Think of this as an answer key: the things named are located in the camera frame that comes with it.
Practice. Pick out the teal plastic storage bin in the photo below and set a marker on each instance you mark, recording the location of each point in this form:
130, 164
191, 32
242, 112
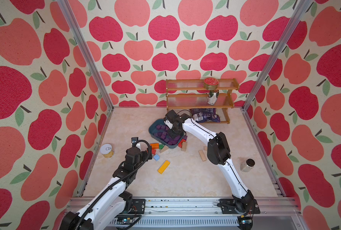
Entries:
165, 136

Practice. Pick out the right aluminium frame post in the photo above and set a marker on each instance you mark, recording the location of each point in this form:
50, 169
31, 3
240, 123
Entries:
292, 24

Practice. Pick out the natural wood long block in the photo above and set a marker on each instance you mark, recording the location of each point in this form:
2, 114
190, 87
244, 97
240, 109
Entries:
202, 155

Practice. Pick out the aluminium frame post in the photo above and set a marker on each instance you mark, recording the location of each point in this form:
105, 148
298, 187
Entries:
84, 48
292, 24

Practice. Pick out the light blue block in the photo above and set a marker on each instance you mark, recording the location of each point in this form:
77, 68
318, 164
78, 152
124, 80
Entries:
156, 157

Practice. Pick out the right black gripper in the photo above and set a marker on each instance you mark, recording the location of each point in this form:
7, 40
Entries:
171, 134

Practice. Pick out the wooden three-tier shelf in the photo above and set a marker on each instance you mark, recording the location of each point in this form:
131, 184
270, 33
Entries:
179, 99

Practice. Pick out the natural wood short block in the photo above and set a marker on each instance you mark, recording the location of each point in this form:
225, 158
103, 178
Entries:
184, 146

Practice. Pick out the purple snack bag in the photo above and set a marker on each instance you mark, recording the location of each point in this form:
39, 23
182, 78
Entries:
202, 115

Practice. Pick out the yellow tin can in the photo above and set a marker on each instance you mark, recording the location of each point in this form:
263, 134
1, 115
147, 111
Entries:
107, 150

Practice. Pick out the red round tin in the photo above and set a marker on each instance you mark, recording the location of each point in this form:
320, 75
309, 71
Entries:
210, 83

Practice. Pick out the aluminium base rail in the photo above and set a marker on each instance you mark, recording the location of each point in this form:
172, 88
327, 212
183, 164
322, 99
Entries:
186, 212

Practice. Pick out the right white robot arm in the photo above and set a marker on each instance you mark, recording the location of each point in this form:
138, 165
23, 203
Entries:
219, 154

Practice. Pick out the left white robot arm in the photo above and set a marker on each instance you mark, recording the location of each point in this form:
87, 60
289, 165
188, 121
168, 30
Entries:
113, 199

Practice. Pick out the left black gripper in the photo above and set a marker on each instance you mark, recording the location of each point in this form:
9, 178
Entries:
146, 157

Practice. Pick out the left aluminium frame post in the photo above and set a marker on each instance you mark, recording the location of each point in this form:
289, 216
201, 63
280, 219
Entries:
84, 48

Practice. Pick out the orange block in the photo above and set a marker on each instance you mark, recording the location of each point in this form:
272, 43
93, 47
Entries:
155, 146

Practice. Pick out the yellow long block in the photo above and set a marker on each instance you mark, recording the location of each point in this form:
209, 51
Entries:
163, 167

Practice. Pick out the red arch block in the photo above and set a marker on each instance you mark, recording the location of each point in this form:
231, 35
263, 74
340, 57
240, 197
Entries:
180, 144

